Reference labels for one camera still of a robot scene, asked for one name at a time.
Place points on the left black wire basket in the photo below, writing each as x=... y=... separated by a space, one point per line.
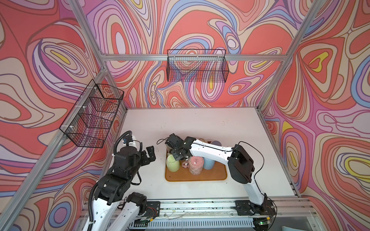
x=93 y=114

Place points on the purple mug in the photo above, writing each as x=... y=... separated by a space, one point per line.
x=217 y=143

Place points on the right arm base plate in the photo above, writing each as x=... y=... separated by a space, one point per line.
x=246 y=208

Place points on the black wire basket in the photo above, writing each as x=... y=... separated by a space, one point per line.
x=93 y=114
x=197 y=65

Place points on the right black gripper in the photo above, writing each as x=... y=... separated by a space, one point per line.
x=177 y=158

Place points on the aluminium rail with vents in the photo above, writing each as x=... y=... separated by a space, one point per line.
x=293 y=214

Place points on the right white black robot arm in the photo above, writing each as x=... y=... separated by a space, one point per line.
x=193 y=152

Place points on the orange brown serving tray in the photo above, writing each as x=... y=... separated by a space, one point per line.
x=217 y=173

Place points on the back black wire basket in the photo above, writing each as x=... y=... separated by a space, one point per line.
x=197 y=65

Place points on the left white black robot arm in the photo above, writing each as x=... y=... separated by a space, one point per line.
x=109 y=209

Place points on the light blue mug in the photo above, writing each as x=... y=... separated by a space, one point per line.
x=208 y=163

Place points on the pink floral mug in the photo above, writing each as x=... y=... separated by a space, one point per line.
x=194 y=165

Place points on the light green mug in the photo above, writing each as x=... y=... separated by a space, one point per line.
x=172 y=164

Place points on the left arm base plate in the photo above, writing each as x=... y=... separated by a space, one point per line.
x=151 y=211

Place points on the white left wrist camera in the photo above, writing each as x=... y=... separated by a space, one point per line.
x=129 y=140

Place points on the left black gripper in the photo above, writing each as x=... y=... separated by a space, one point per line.
x=151 y=154

